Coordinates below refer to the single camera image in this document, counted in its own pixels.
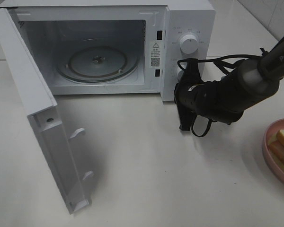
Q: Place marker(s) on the lower white timer knob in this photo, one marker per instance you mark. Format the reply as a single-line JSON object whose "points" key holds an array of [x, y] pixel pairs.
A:
{"points": [[179, 73]]}

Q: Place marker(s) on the white microwave oven body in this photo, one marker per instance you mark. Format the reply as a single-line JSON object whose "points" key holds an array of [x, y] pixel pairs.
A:
{"points": [[46, 24]]}

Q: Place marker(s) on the white warning label sticker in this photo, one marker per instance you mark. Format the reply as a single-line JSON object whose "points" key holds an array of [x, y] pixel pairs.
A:
{"points": [[155, 54]]}

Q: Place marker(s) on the pink round plate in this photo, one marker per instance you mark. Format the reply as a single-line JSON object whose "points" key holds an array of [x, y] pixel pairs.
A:
{"points": [[271, 132]]}

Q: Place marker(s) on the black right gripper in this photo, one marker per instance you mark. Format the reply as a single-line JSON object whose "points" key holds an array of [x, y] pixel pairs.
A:
{"points": [[193, 96]]}

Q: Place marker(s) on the upper white power knob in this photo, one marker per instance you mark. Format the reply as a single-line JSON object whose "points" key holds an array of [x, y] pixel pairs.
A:
{"points": [[189, 43]]}

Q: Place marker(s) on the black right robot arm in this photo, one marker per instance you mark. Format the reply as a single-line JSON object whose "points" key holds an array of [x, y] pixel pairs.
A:
{"points": [[248, 80]]}

